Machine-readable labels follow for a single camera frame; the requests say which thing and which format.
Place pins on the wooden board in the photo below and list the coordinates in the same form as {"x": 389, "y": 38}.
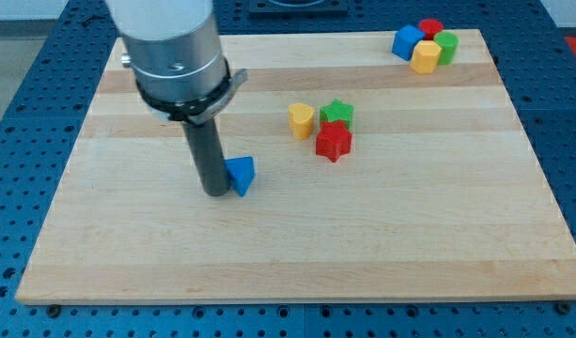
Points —
{"x": 441, "y": 197}

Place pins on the green star block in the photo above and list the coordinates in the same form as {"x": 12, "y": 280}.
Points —
{"x": 335, "y": 111}

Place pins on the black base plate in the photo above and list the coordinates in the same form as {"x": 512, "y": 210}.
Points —
{"x": 297, "y": 8}

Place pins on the red star block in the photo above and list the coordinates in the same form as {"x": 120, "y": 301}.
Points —
{"x": 333, "y": 140}

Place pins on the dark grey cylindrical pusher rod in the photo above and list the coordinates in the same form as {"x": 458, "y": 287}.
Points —
{"x": 206, "y": 149}

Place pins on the green cylinder block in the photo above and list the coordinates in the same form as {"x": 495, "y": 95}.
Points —
{"x": 449, "y": 43}

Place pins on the yellow hexagon block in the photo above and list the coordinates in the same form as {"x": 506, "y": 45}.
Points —
{"x": 426, "y": 55}

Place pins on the yellow heart block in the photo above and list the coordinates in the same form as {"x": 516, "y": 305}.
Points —
{"x": 301, "y": 120}

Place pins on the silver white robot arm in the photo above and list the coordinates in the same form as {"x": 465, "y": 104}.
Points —
{"x": 181, "y": 72}

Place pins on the red cylinder block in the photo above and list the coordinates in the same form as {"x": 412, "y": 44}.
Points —
{"x": 430, "y": 27}

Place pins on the blue cube block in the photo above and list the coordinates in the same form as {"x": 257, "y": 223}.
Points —
{"x": 405, "y": 40}

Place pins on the blue triangle block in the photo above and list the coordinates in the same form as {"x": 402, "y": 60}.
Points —
{"x": 241, "y": 172}

